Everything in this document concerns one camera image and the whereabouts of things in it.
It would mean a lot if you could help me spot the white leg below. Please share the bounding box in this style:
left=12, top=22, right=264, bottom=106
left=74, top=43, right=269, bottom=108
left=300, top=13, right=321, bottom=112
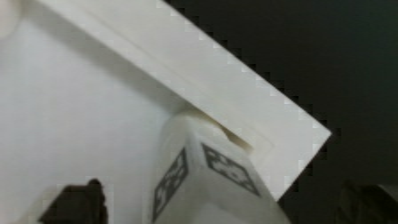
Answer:
left=141, top=115, right=291, bottom=224

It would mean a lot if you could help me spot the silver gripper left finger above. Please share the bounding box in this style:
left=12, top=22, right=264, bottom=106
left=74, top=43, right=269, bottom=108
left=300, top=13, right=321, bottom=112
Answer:
left=38, top=179, right=108, bottom=224

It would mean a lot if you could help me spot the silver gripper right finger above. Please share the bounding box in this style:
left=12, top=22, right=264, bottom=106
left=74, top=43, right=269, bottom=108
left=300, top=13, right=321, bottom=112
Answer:
left=335, top=182, right=398, bottom=224

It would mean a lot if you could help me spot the white square tabletop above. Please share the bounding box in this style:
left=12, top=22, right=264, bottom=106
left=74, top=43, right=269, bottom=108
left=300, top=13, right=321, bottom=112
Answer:
left=0, top=0, right=330, bottom=224

